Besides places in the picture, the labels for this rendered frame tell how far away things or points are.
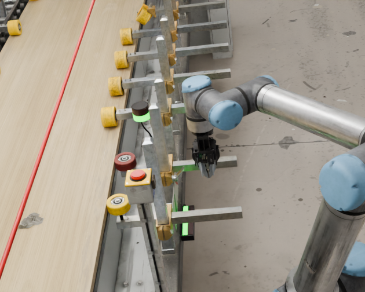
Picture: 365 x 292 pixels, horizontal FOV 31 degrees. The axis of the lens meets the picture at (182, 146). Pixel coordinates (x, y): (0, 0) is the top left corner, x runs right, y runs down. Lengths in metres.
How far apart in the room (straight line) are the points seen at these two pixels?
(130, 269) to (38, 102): 0.94
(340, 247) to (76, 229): 0.92
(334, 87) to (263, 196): 1.21
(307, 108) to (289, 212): 1.79
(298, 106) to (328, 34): 3.50
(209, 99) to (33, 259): 0.75
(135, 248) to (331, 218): 1.09
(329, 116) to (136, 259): 1.04
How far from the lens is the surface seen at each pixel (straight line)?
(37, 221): 2.30
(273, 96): 1.90
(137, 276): 2.41
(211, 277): 3.23
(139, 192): 1.83
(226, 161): 2.46
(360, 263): 2.03
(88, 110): 2.84
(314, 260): 1.75
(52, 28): 3.72
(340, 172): 1.47
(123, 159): 2.48
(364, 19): 5.53
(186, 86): 2.00
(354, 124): 1.67
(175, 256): 2.33
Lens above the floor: 2.29
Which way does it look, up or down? 34 degrees down
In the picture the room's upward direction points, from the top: 9 degrees counter-clockwise
